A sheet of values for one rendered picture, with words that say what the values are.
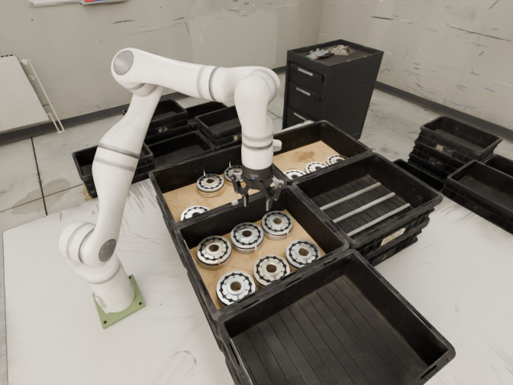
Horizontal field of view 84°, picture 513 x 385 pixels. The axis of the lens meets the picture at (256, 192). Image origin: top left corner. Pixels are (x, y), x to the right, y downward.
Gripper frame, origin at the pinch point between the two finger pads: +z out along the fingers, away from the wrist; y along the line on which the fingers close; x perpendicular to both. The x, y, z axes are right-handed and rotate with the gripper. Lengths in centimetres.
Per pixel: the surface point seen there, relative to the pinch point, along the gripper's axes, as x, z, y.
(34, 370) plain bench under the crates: -46, 31, -48
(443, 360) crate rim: -26, 7, 45
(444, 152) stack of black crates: 130, 50, 93
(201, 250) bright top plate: -9.0, 14.6, -14.3
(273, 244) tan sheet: 0.9, 17.3, 5.2
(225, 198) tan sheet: 16.8, 17.4, -16.5
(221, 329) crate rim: -31.6, 7.4, 1.0
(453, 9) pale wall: 329, -1, 119
